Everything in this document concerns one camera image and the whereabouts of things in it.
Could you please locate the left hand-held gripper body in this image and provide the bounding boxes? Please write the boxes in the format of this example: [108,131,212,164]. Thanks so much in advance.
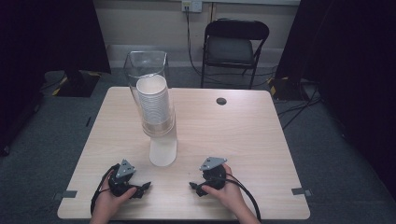
[106,159,138,199]

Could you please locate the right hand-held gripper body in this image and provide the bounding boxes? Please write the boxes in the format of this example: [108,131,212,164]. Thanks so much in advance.
[199,156,228,191]

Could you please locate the person's right hand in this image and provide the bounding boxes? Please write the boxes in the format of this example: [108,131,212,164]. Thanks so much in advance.
[201,163,248,217]

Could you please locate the person's left hand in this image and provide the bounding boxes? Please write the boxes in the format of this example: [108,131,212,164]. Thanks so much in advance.
[92,177,138,219]

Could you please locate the grey tape strip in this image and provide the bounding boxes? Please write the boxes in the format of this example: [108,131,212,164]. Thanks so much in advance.
[290,187,314,198]
[53,189,78,201]

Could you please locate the stack of white paper cups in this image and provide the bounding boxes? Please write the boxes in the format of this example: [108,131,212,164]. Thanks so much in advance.
[135,74,176,127]

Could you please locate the black stand base yellow tape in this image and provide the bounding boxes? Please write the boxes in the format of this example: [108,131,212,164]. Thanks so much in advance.
[268,76,303,101]

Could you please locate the black folding chair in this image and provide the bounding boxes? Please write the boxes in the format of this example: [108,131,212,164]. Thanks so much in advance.
[200,18,271,91]

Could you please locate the dark curtain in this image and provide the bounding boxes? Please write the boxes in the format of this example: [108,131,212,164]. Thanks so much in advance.
[275,0,396,202]
[0,0,112,157]

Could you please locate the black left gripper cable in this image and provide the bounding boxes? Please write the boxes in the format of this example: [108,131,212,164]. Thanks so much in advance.
[90,163,121,217]

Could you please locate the black floor cables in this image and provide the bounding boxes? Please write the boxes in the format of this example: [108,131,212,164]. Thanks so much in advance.
[275,81,323,131]

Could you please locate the white wall socket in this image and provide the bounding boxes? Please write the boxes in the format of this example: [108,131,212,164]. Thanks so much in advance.
[181,0,204,14]

